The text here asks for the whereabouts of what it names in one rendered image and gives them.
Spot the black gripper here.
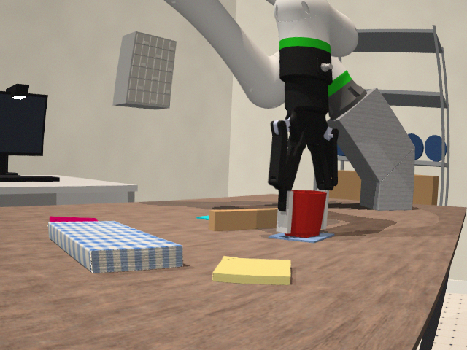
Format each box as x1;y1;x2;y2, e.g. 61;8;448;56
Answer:
268;79;339;233

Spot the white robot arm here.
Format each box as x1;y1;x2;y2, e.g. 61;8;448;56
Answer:
164;0;367;120

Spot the pale yellow flat block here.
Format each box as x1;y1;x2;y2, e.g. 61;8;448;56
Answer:
212;256;290;285

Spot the magenta square coaster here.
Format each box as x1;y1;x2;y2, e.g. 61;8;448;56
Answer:
50;217;98;222

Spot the red cup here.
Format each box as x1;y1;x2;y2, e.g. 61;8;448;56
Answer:
285;190;327;238

